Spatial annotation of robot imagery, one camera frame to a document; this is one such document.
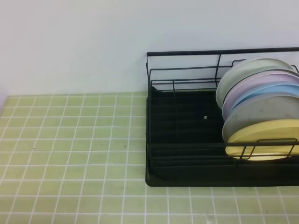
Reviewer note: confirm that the pink plate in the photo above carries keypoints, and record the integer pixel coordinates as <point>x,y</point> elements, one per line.
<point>254,81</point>

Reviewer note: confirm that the blue plate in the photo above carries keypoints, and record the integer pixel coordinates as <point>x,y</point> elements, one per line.
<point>267,88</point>

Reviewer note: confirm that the grey plate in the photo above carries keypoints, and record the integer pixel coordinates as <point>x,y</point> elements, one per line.
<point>271,106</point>

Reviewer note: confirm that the pale green plate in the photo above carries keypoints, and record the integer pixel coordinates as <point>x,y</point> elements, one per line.
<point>243,70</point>

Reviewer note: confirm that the yellow plate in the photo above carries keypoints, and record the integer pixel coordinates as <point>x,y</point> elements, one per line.
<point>285,130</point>

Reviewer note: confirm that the black wire dish rack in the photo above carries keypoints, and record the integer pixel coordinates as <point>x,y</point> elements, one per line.
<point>185,147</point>

